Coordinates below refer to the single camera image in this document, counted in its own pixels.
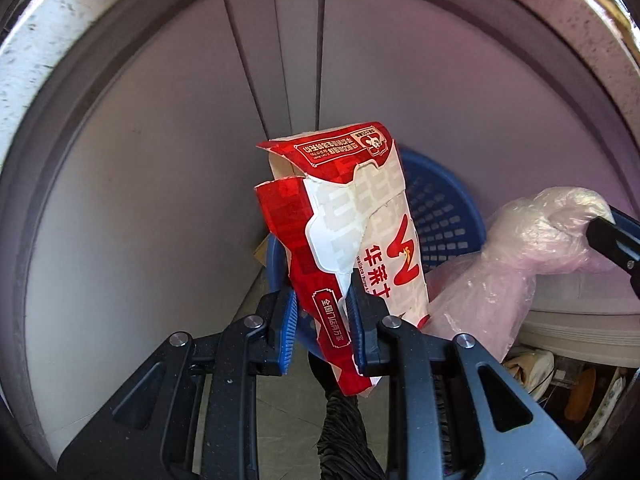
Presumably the pink translucent plastic bag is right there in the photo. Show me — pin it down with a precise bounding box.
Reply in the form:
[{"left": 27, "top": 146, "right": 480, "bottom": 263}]
[{"left": 421, "top": 188, "right": 613, "bottom": 361}]

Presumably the red white paper carton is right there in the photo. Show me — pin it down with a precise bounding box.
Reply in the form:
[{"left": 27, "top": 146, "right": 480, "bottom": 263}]
[{"left": 255, "top": 122, "right": 428, "bottom": 396}]

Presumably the blue plastic trash basket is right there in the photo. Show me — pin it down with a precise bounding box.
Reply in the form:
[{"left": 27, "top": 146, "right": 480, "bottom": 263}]
[{"left": 264, "top": 145, "right": 488, "bottom": 361}]

